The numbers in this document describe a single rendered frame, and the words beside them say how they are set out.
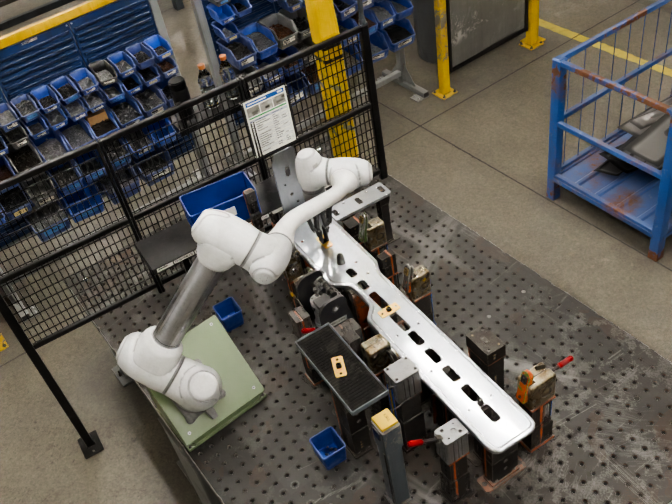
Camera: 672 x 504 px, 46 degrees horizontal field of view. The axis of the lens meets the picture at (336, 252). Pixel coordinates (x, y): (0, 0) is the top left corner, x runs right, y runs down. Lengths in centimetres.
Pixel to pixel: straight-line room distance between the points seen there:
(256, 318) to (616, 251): 214
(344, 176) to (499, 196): 221
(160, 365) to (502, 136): 331
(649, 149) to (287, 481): 267
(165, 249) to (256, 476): 106
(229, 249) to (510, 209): 268
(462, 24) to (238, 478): 383
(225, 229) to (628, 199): 279
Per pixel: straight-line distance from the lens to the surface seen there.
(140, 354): 282
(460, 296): 338
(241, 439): 309
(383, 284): 304
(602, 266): 453
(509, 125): 557
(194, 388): 280
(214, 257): 252
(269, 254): 250
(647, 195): 476
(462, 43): 590
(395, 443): 251
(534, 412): 274
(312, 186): 298
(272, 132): 353
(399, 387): 261
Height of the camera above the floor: 316
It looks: 42 degrees down
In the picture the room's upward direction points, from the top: 12 degrees counter-clockwise
